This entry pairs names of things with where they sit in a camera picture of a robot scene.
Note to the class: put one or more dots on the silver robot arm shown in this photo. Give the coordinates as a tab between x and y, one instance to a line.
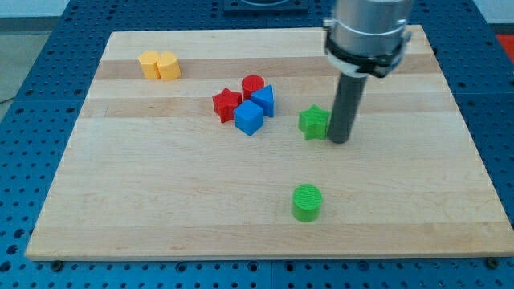
367	37

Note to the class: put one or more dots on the blue cube block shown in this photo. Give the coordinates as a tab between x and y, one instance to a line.
248	117

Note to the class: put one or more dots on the blue triangle block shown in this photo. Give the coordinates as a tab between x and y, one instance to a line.
265	98

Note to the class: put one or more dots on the red star block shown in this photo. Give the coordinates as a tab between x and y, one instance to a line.
225	103

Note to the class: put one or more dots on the green star block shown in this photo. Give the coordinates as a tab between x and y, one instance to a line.
313	123

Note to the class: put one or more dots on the red cylinder block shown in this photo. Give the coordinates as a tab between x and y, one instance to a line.
250	84

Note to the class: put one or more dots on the wooden board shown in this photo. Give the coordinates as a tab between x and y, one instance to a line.
150	172

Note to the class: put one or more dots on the green cylinder block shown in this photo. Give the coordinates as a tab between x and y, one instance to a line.
306	203

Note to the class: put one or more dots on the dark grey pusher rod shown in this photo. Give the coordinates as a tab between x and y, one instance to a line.
345	108

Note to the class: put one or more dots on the yellow heart block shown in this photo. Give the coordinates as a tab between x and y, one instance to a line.
168	66

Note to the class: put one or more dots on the yellow hexagon block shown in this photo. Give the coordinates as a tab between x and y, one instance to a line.
148	63

